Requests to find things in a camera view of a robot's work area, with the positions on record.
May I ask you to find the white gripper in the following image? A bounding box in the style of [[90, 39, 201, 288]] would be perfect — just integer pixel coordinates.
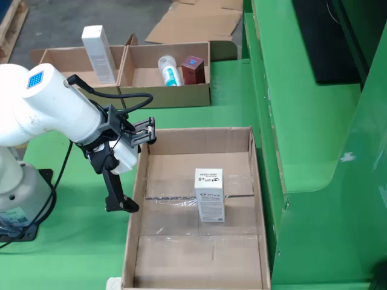
[[75, 134, 141, 214]]

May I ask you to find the cow print hand cream box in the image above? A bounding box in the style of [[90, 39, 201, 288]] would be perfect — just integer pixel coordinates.
[[193, 168, 226, 223]]

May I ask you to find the cardboard box with flaps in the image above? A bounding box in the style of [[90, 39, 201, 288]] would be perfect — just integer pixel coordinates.
[[116, 33, 238, 109]]

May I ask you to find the large shallow cardboard tray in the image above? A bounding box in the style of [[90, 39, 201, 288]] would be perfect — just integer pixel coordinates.
[[120, 126, 272, 290]]

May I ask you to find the open cardboard box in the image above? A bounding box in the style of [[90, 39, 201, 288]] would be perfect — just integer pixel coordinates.
[[29, 45, 126, 111]]

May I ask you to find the dark red small box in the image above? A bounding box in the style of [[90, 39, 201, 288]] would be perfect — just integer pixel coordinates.
[[181, 55, 206, 85]]

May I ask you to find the flat cardboard sheet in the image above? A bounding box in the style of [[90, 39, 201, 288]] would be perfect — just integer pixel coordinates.
[[145, 0, 244, 45]]

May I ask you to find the white paper label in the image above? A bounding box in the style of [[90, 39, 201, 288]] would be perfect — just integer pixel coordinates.
[[105, 277, 124, 290]]

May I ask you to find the white bottle teal label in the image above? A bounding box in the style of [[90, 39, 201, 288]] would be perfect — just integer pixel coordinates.
[[157, 55, 183, 88]]

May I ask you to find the tall white carton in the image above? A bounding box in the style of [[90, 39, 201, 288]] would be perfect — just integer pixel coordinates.
[[81, 25, 117, 85]]

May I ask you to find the wooden pallet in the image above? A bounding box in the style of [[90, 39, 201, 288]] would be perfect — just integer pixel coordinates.
[[0, 0, 30, 64]]

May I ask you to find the long black cable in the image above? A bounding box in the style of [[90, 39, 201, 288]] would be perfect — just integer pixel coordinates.
[[0, 140, 74, 250]]

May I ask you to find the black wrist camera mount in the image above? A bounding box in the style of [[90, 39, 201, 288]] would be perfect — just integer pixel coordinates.
[[101, 104, 157, 149]]

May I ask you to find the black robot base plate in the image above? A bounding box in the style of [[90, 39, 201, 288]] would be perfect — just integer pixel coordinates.
[[0, 168, 54, 242]]

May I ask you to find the short black cable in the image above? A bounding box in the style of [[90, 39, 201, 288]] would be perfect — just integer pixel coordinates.
[[62, 74, 154, 117]]

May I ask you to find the green metal conveyor frame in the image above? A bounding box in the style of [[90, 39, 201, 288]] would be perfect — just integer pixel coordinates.
[[241, 0, 387, 290]]

